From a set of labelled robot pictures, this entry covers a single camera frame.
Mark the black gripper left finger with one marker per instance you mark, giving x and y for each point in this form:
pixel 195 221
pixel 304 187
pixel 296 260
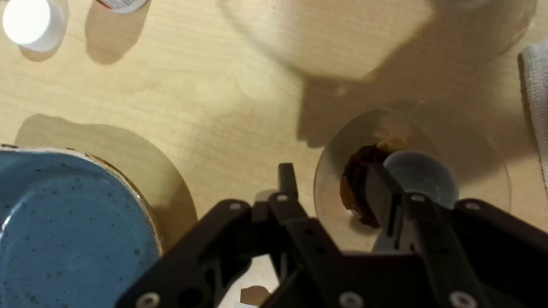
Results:
pixel 274 250

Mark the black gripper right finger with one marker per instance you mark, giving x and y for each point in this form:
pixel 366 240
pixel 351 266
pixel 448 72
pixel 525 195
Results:
pixel 484 257

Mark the light blue plastic spoon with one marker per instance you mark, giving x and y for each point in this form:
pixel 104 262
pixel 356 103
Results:
pixel 424 177

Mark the blue speckled ceramic bowl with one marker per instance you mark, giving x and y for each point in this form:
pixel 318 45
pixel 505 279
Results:
pixel 68 240

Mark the folded beige cloth towel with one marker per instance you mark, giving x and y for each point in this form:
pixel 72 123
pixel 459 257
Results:
pixel 539 103

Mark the white pill bottle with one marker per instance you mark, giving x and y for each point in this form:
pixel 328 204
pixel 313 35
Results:
pixel 121 4

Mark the white round bottle cap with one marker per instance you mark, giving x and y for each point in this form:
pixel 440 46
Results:
pixel 27 23

